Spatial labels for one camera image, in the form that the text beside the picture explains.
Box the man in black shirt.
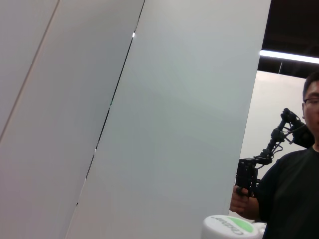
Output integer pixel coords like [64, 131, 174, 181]
[239, 71, 319, 239]

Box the white ceiling strip light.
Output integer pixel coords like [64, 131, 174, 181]
[259, 49, 319, 64]

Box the black teleoperation handle rig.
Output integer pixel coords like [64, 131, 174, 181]
[235, 108, 315, 198]

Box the person right hand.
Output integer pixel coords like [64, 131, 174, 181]
[229, 186, 258, 215]

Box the clear water bottle green label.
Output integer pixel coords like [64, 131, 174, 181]
[200, 214, 268, 239]

